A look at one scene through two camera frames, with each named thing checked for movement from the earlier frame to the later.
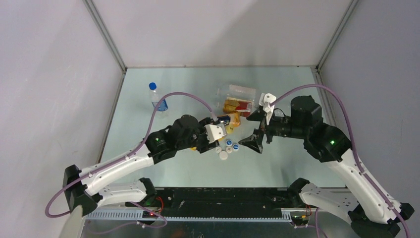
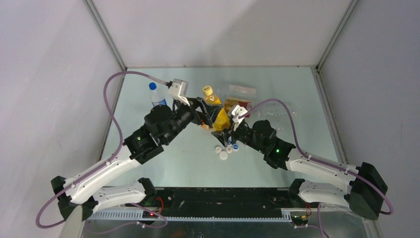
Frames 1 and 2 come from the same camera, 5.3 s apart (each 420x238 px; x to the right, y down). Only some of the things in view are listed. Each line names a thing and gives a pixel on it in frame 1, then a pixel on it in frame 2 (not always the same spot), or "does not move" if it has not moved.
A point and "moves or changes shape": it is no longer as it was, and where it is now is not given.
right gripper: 253,141 → 224,136
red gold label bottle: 233,104 does not move
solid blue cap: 152,86 does not move
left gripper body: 201,142 → 187,114
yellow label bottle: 229,128 moves or changes shape
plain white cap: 223,155 does not move
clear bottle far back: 237,91 does not move
